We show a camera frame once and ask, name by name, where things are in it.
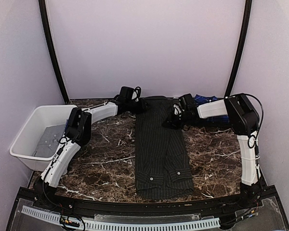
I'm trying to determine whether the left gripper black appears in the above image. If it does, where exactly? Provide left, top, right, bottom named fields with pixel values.
left=126, top=98, right=149, bottom=114

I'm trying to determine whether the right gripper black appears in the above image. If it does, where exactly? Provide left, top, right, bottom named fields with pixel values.
left=162, top=111, right=193, bottom=129

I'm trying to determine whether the black pinstriped long sleeve shirt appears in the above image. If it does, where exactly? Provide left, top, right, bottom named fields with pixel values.
left=135, top=96, right=194, bottom=200

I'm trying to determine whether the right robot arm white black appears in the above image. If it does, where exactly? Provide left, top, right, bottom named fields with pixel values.
left=162, top=93, right=263, bottom=186

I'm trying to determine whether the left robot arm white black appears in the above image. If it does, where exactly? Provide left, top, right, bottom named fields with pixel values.
left=39, top=98, right=147, bottom=188

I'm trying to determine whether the blue plaid folded shirt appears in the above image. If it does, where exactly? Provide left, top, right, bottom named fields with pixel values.
left=195, top=94, right=229, bottom=124

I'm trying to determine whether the grey button shirt in bin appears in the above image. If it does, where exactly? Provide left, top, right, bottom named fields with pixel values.
left=33, top=125, right=65, bottom=158

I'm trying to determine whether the white plastic bin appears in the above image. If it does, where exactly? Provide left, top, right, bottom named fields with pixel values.
left=10, top=105, right=76, bottom=171

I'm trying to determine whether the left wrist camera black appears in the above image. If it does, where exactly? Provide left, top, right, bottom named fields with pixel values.
left=117, top=86, right=142, bottom=103

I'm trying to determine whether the black front rail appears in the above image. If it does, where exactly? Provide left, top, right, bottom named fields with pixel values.
left=16, top=187, right=277, bottom=215

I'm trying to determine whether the right black frame post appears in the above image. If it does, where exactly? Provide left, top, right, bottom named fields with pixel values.
left=224, top=0, right=252, bottom=97

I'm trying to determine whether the black frame post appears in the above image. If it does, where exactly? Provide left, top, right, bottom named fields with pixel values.
left=224, top=0, right=252, bottom=97
left=38, top=0, right=69, bottom=104

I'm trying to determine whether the left black frame post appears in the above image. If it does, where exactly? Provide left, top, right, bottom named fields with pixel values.
left=38, top=0, right=69, bottom=104

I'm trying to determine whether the white slotted cable duct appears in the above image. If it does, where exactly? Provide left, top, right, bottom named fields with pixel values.
left=20, top=205, right=220, bottom=231

